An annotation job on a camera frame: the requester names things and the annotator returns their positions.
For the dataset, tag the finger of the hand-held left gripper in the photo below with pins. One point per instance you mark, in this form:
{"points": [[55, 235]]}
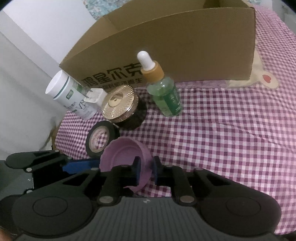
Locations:
{"points": [[79, 165]]}

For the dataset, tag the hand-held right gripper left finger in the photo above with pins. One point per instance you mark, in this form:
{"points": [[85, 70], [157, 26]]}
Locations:
{"points": [[137, 172]]}

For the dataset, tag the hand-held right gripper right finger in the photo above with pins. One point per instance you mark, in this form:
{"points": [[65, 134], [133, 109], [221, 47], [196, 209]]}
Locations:
{"points": [[156, 172]]}

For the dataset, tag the purple plastic lid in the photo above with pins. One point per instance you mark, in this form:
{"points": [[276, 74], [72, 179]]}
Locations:
{"points": [[122, 150]]}

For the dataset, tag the white charger plug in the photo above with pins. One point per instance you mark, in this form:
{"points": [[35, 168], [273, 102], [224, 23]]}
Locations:
{"points": [[96, 97]]}

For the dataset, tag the black jar with gold lid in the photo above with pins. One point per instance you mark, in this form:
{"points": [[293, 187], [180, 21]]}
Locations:
{"points": [[118, 104]]}

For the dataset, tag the brown cardboard box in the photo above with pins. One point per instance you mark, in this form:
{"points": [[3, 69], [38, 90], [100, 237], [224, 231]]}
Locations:
{"points": [[185, 46]]}

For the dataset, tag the black tape roll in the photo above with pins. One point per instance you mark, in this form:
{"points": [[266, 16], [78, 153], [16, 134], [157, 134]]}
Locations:
{"points": [[92, 148]]}

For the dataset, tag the white plastic pill bottle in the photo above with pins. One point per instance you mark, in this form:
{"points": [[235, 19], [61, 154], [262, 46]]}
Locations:
{"points": [[69, 97]]}

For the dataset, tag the purple checkered tablecloth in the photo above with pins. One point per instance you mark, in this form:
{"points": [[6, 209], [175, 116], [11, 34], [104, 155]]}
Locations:
{"points": [[219, 139]]}

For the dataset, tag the green dropper bottle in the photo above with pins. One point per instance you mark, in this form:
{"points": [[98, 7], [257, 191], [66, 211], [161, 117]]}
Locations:
{"points": [[167, 97]]}

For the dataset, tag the floral light blue cloth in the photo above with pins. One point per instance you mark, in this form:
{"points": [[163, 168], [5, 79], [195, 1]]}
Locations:
{"points": [[101, 7]]}

